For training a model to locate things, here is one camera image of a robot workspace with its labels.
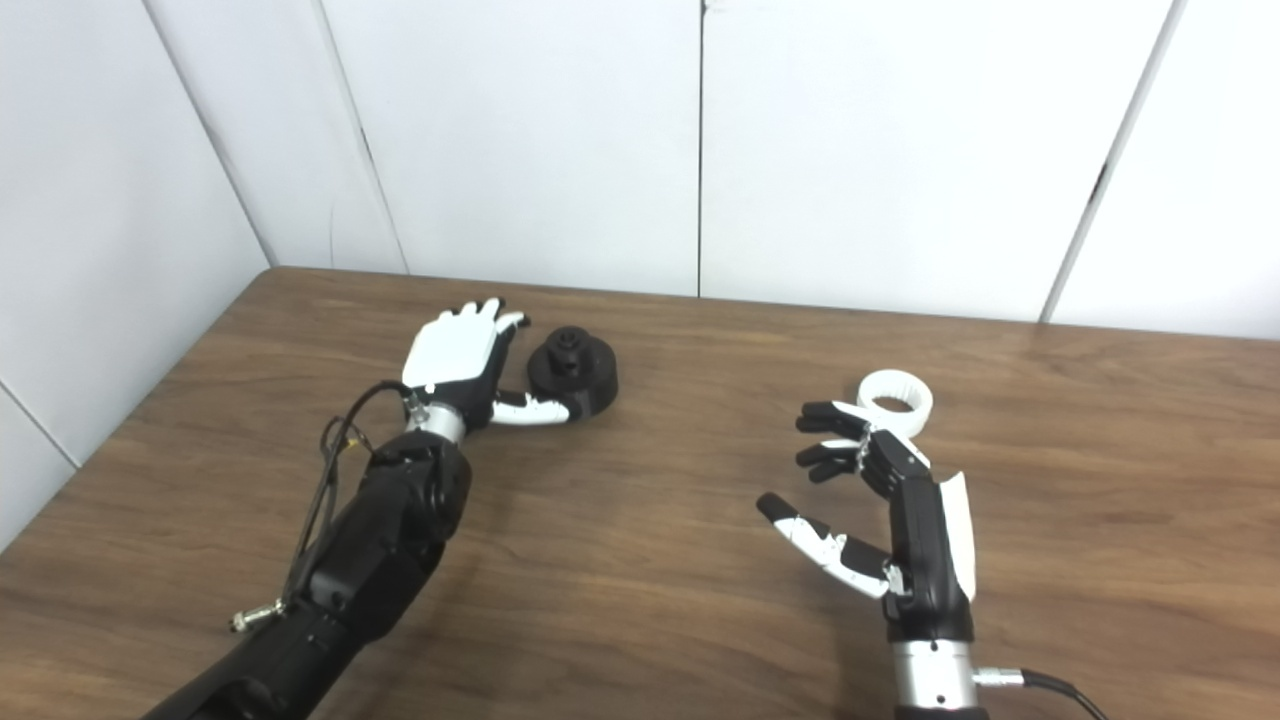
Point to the white and black left hand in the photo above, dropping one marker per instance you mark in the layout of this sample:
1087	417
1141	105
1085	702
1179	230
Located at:
452	350

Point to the white and black right hand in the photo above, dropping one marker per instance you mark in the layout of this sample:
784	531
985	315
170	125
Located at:
920	560

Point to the round black part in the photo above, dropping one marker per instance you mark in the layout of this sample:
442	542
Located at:
585	375

